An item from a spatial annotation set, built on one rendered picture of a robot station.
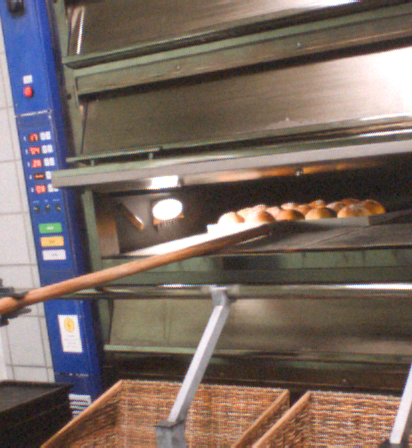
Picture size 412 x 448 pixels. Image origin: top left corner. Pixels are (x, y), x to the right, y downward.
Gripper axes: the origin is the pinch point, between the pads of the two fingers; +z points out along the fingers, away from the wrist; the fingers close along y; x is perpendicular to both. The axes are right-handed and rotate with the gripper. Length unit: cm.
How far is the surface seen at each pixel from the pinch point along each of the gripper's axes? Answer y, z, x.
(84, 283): -0.3, 1.8, -18.9
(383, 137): -24, 65, -46
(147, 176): -21, 1, -45
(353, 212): -3, 22, -102
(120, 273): -0.2, 1.7, -30.7
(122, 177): -21, -7, -45
